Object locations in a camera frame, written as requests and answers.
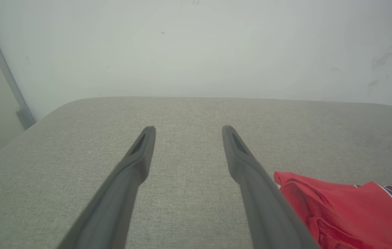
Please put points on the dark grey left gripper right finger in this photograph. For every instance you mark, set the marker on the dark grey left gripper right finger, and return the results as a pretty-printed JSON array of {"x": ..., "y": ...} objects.
[{"x": 268, "y": 214}]

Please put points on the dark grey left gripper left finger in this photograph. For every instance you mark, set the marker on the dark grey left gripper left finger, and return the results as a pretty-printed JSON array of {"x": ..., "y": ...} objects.
[{"x": 112, "y": 200}]

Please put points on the grey metal wall strip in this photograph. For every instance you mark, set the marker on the grey metal wall strip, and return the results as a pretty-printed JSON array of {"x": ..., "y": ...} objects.
[{"x": 7, "y": 74}]

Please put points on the red jersey garment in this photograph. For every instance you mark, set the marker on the red jersey garment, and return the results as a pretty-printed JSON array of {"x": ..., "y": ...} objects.
[{"x": 348, "y": 214}]

